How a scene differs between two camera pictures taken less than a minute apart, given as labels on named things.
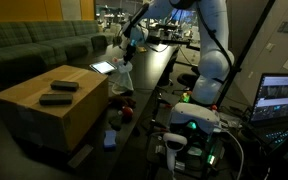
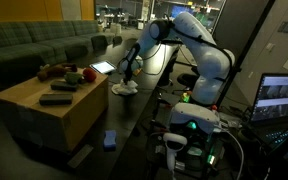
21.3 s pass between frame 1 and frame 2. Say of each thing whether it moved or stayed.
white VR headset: stayed
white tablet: stayed
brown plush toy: moved
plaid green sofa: stayed
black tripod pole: stayed
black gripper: moved
